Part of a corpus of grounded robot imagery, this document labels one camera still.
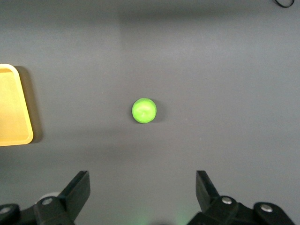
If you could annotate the yellow plastic tray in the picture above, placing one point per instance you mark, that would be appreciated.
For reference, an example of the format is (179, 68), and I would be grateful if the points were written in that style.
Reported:
(11, 107)

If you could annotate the green apple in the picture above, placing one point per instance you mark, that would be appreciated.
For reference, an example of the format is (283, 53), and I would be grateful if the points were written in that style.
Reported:
(144, 110)

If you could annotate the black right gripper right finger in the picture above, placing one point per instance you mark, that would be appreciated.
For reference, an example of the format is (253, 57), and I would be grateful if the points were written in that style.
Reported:
(209, 201)

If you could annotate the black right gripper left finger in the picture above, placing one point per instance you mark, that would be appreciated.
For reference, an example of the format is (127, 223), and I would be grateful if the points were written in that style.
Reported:
(72, 199)

